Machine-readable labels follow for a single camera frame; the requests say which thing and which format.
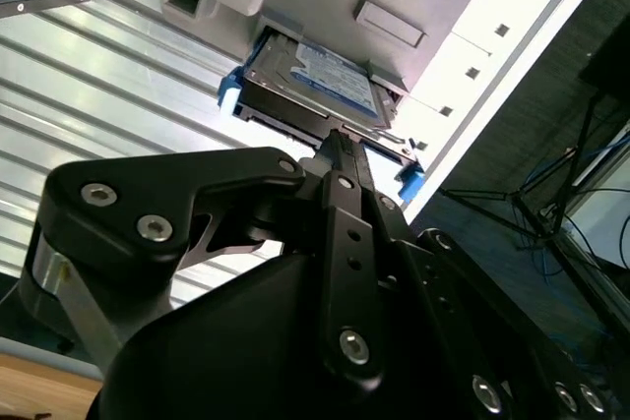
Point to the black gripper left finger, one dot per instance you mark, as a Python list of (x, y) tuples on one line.
[(162, 184)]

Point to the hard disk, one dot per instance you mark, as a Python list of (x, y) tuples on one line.
[(334, 76)]

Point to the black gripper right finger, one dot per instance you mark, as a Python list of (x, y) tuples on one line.
[(467, 341)]

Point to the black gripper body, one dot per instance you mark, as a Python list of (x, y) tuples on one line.
[(221, 351)]

